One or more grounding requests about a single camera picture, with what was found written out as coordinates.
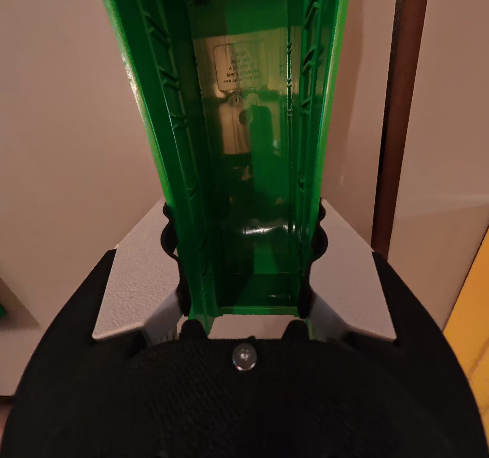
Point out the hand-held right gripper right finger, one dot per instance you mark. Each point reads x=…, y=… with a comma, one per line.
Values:
x=351, y=290

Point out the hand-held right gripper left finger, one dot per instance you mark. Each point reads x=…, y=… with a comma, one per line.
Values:
x=137, y=290

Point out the green plastic bin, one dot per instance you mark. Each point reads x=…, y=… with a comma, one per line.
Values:
x=244, y=198
x=3, y=311

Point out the yellow plastic bin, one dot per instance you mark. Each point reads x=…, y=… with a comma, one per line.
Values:
x=472, y=336

